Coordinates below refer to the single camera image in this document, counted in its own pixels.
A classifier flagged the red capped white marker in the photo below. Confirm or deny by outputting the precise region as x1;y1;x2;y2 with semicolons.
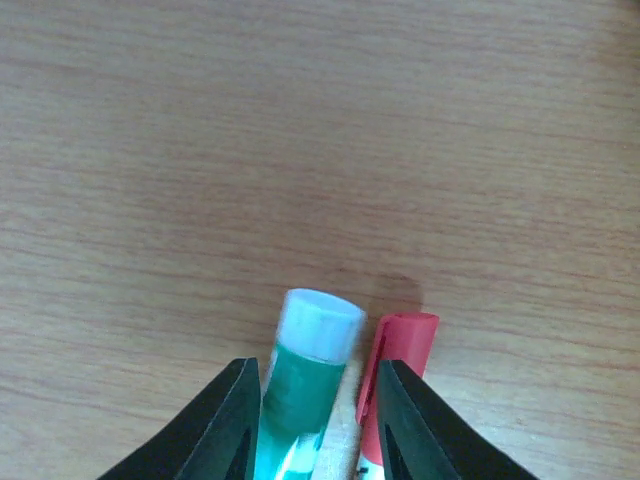
354;312;439;479

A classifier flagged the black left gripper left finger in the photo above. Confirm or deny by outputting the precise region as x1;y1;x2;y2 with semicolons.
100;358;261;480

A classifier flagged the white green glue stick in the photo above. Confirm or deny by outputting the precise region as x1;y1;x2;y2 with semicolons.
254;288;365;479

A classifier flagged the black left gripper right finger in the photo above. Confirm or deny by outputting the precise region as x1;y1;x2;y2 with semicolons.
376;360;536;480

